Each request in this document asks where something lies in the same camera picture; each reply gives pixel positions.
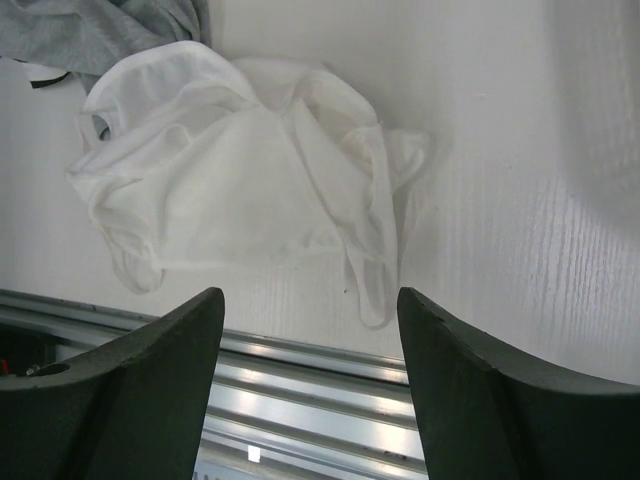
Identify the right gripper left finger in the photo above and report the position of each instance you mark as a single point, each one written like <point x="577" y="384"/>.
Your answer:
<point x="132" y="408"/>

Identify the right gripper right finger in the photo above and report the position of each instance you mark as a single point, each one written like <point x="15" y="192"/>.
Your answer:
<point x="487" y="410"/>

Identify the white tank top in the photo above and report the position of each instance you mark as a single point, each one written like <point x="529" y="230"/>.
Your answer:
<point x="195" y="162"/>

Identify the grey tank top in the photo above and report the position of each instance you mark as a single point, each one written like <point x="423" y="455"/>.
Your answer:
<point x="87" y="38"/>

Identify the aluminium mounting rail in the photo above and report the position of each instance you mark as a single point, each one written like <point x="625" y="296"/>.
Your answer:
<point x="286" y="410"/>

